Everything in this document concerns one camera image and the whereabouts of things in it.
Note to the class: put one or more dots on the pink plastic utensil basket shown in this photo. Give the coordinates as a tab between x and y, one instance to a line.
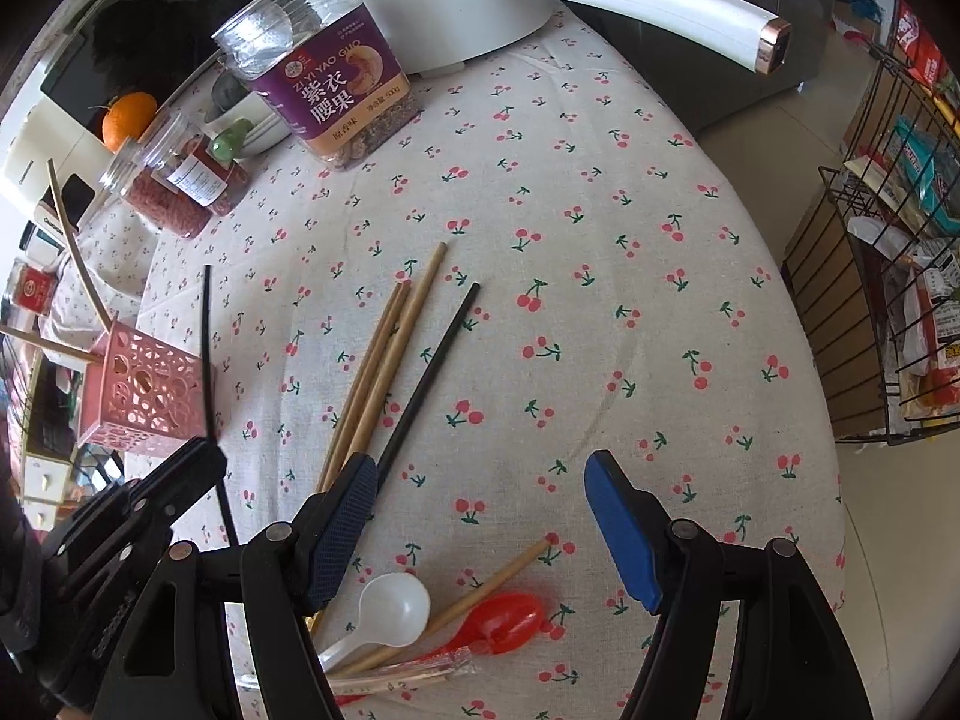
142	390

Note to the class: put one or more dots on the pile of snack packets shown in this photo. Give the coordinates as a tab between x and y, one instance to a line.
926	165

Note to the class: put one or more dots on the small-print cherry cloth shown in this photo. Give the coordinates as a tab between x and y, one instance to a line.
112	255

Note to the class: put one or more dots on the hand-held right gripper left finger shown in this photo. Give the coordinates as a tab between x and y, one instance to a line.
341	532

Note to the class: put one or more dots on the white plastic spoon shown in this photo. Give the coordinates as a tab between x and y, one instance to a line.
394	607

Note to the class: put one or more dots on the red plastic spoon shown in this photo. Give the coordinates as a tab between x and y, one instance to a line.
502	622

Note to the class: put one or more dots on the small green object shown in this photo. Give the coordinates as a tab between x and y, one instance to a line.
229	141

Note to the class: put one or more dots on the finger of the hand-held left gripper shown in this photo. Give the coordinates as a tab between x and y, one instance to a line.
105	540
184	472

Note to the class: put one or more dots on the red box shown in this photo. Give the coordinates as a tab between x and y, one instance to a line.
34	289

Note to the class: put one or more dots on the clear jar with white label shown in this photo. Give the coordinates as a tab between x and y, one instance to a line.
202	172

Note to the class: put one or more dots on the disposable chopsticks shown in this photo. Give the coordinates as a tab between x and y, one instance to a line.
390	680

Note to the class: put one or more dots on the cherry print tablecloth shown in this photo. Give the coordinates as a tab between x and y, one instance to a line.
600	277

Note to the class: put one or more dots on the wooden chopsticks bundle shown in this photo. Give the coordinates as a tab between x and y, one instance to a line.
397	345

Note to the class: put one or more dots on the orange fruit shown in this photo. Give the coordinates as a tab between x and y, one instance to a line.
129	120

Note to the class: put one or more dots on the white microwave oven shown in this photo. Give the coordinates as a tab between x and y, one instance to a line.
45	157

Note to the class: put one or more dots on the black chopstick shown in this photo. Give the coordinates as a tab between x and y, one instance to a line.
205	345
431	367

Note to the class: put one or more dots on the bamboo chopstick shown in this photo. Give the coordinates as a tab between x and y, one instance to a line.
75	247
45	345
358	382
371	382
487	585

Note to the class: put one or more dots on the stack of white bowls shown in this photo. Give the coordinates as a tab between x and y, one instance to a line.
259	136

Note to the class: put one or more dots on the grey refrigerator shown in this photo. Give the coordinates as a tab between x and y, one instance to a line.
675	94

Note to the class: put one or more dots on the purple label cashew jar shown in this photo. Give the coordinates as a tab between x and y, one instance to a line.
337	90

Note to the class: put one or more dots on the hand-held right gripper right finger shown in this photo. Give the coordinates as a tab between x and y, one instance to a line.
622	532

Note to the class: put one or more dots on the clear jar of goji berries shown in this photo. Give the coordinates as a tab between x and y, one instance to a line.
161	211

